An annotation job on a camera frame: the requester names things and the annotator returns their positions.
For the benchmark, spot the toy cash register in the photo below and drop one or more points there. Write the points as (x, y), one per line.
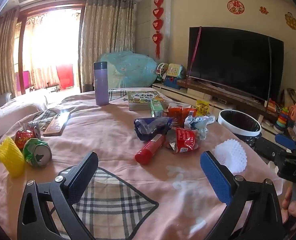
(174, 73)

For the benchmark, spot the purple thermos bottle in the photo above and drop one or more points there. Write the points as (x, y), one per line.
(101, 83)

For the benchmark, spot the left beige curtain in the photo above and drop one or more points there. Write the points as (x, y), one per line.
(8, 23)

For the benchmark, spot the yellow snack wrapper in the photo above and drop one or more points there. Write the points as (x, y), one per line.
(202, 108)

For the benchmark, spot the person's right hand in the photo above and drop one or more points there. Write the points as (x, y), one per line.
(288, 207)

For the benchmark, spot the round red wall sticker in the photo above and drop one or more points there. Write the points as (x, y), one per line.
(236, 7)

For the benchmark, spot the pink tablecloth with plaid patches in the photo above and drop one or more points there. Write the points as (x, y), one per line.
(170, 198)

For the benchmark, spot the small red wall sticker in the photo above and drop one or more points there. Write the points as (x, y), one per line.
(263, 10)

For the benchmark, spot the blue floral bundle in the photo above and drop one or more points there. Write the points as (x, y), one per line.
(127, 69)

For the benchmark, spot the red foil snack bag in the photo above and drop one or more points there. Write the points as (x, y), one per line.
(181, 140)

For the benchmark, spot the stack of children's books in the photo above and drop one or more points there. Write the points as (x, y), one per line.
(141, 100)

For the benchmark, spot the crushed red can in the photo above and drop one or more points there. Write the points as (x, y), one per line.
(24, 134)

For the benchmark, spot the beige curtain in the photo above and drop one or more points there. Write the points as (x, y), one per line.
(108, 26)
(8, 23)

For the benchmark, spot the yellow wall sticker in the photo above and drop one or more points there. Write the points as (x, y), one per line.
(290, 20)

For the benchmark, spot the yellow foam fruit net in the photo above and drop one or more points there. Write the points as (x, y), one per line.
(12, 158)

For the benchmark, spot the rainbow stacking ring toy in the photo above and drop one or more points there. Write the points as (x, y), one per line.
(281, 123)

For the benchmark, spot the blue plastic snack bag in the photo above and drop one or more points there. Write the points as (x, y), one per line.
(147, 128)

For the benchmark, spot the right beige curtain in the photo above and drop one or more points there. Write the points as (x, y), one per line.
(108, 26)

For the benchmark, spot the red chair on balcony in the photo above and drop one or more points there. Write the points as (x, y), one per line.
(66, 75)

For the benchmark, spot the green drink carton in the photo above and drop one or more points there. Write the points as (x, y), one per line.
(156, 109)

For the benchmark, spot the black flat television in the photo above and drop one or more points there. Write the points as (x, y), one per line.
(243, 60)

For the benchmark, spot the pink candy package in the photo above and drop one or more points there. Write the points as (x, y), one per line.
(144, 156)

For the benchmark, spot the red heart hanging decoration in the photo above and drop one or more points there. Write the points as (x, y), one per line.
(157, 25)

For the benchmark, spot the crushed green can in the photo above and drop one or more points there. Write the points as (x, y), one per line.
(37, 153)

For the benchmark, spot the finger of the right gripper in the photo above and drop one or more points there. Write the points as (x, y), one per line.
(285, 141)

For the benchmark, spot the white 1928 milk carton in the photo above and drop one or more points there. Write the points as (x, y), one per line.
(178, 105)

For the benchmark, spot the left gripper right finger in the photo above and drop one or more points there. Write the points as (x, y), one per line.
(252, 209)

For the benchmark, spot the white blue paper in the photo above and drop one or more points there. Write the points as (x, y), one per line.
(199, 124)

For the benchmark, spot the white trash bin black liner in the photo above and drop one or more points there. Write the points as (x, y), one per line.
(242, 125)

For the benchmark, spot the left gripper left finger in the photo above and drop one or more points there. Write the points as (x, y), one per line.
(35, 220)

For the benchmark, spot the wooden phone case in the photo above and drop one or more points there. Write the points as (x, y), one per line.
(57, 124)

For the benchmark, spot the orange snack wrapper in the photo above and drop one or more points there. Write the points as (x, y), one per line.
(178, 115)

